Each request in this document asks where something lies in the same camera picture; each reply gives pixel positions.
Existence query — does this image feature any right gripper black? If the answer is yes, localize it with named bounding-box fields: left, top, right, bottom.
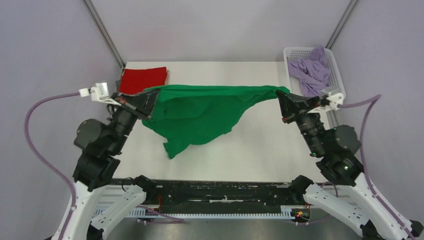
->
left=276, top=88, right=324, bottom=155

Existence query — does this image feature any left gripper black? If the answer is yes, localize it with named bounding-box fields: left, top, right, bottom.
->
left=108, top=86, right=160, bottom=153

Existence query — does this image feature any green t-shirt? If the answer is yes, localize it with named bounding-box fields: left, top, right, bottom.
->
left=142, top=85, right=290, bottom=159

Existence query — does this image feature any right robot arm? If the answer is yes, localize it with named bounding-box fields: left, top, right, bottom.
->
left=276, top=90, right=424, bottom=240

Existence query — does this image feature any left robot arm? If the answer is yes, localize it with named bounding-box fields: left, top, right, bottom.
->
left=51, top=89, right=160, bottom=240

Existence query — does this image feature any folded red t-shirt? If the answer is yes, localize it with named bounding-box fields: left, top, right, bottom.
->
left=118, top=66, right=168, bottom=95

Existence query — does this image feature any purple t-shirt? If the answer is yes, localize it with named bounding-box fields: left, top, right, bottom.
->
left=287, top=46, right=331, bottom=97

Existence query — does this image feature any white plastic basket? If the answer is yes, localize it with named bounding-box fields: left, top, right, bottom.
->
left=283, top=47, right=346, bottom=96

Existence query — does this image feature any right corner metal strut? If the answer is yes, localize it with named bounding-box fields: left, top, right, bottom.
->
left=325, top=0, right=360, bottom=49

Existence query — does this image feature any corner metal strut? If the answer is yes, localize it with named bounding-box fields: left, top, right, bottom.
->
left=82, top=0, right=126, bottom=69
left=325, top=0, right=360, bottom=49

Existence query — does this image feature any left corner metal strut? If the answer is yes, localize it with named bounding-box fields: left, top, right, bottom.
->
left=82, top=0, right=126, bottom=69

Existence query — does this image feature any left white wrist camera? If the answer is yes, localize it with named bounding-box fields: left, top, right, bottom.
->
left=78, top=82, right=121, bottom=106

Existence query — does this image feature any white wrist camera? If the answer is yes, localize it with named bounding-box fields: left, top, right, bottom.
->
left=308, top=87, right=346, bottom=114
left=78, top=82, right=121, bottom=106

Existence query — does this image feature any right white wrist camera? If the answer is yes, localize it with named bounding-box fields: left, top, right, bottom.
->
left=308, top=87, right=346, bottom=114

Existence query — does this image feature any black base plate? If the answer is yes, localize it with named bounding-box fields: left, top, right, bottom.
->
left=92, top=177, right=323, bottom=215

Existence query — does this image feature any white cable duct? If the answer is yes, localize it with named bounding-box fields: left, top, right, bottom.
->
left=125, top=207, right=295, bottom=220

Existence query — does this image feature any aluminium rail frame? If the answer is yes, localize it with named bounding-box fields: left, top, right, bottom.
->
left=75, top=155, right=376, bottom=210

